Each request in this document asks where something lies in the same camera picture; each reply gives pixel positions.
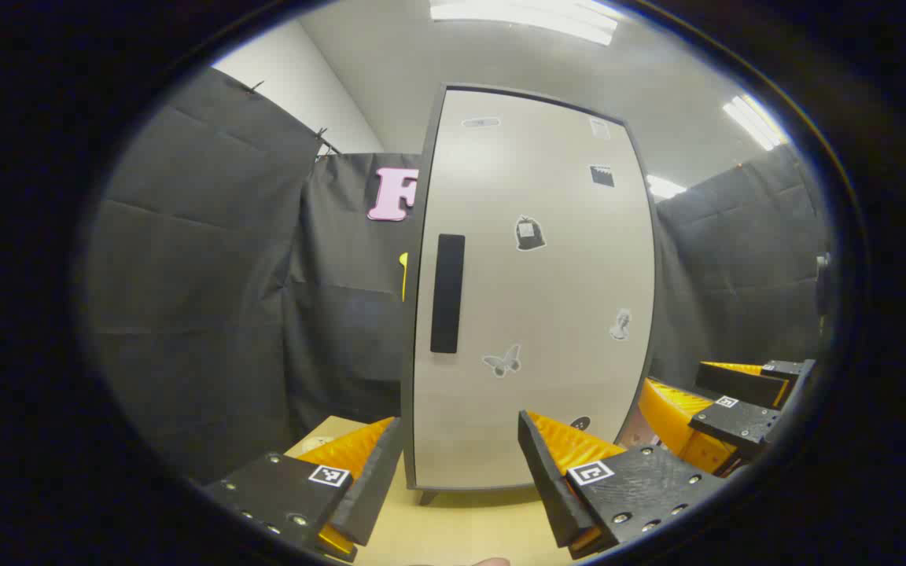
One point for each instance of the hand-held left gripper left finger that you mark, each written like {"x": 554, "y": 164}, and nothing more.
{"x": 374, "y": 479}

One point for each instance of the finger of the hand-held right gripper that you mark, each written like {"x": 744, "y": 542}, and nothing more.
{"x": 736, "y": 424}
{"x": 736, "y": 385}

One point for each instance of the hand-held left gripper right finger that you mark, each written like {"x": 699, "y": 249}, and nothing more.
{"x": 547, "y": 487}

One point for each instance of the grey cabinet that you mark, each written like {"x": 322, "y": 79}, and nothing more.
{"x": 408, "y": 354}

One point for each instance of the long ceiling light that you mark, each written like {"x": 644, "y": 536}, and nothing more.
{"x": 524, "y": 17}
{"x": 753, "y": 122}
{"x": 664, "y": 187}

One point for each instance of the black backdrop cloth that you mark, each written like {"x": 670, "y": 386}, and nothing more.
{"x": 209, "y": 275}

